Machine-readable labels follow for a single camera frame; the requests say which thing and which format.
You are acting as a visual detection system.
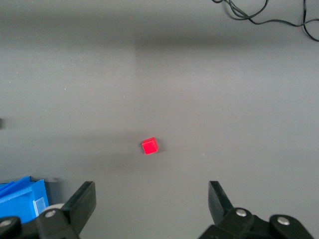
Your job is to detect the blue plastic bin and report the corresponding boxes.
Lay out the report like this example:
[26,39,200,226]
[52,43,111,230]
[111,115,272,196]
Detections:
[0,175,50,225]

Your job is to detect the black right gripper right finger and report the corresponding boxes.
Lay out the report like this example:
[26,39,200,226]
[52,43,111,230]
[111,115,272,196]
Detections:
[198,180,315,239]

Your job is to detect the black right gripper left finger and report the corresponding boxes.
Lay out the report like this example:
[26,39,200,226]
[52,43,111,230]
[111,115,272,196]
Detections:
[0,181,97,239]

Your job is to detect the red cube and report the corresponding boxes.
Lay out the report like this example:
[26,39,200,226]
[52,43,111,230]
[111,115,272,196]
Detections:
[141,136,160,156]

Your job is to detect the thin black loose cable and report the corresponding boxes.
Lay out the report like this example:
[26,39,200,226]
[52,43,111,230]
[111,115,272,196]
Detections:
[302,0,319,42]
[212,0,319,27]

